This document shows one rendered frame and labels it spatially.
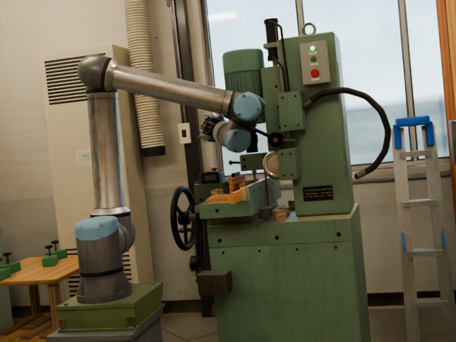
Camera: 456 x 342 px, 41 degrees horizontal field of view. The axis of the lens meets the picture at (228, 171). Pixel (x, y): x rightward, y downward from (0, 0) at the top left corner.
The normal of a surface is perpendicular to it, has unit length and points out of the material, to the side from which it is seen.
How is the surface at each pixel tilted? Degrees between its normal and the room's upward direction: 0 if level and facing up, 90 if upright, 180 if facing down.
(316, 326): 90
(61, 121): 90
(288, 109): 90
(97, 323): 90
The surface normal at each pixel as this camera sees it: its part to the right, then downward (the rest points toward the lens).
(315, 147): -0.28, 0.07
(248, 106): 0.00, 0.07
